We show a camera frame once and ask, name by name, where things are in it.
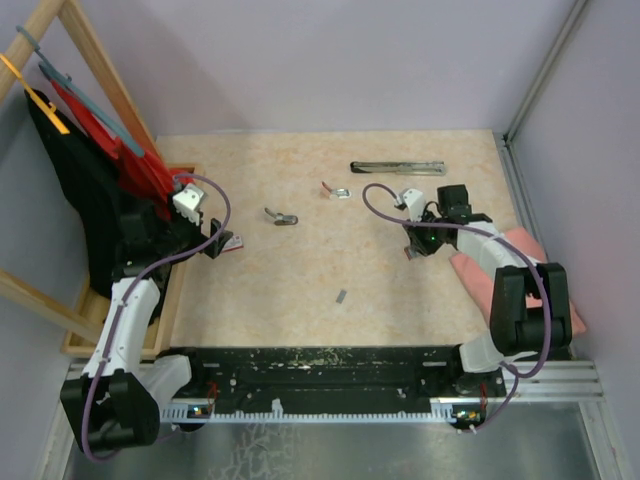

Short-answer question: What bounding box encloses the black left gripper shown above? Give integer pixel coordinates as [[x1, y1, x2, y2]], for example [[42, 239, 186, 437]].
[[154, 191, 232, 258]]

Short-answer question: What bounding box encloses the red white staple box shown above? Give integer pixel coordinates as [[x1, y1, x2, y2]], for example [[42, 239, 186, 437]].
[[404, 246, 420, 260], [222, 235, 244, 253]]

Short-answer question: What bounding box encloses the large black chrome stapler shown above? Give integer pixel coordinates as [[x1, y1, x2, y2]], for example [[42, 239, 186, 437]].
[[349, 161, 447, 176]]

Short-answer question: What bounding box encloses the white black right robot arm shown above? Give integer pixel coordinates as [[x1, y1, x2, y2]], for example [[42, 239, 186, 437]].
[[396, 184, 573, 396]]

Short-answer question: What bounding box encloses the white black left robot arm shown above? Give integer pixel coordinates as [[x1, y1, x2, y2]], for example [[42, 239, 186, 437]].
[[60, 190, 231, 461]]

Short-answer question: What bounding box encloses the pink folded cloth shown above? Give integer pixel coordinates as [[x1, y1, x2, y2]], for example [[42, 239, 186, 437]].
[[449, 227, 587, 346]]

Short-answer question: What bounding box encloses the red hanging garment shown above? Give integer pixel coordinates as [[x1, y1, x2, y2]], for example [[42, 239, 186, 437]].
[[50, 80, 183, 215]]

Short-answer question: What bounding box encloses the black hanging garment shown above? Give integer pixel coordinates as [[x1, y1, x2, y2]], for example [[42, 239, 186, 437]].
[[25, 95, 151, 299]]

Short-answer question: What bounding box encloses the yellow clothes hanger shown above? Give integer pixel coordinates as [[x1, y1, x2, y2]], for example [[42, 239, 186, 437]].
[[0, 53, 75, 134]]

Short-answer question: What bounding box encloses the teal clothes hanger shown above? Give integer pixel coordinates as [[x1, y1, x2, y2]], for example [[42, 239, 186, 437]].
[[16, 25, 145, 158]]

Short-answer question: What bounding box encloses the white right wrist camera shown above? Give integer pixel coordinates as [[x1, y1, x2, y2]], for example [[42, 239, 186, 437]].
[[394, 188, 427, 222]]

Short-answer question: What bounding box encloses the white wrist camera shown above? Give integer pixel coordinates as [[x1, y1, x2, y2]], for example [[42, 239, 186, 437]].
[[394, 188, 427, 222], [172, 183, 207, 226]]

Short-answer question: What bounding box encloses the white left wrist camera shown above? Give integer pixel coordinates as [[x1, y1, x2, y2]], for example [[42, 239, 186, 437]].
[[172, 183, 207, 226]]

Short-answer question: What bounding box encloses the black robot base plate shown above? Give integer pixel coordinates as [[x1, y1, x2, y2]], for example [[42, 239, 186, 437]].
[[174, 346, 506, 415]]

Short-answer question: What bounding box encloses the wooden clothes rack frame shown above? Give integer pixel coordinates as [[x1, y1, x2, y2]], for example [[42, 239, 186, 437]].
[[0, 0, 206, 360]]

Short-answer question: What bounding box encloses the aluminium rail frame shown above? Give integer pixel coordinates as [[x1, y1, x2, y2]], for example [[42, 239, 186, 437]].
[[37, 359, 630, 479]]

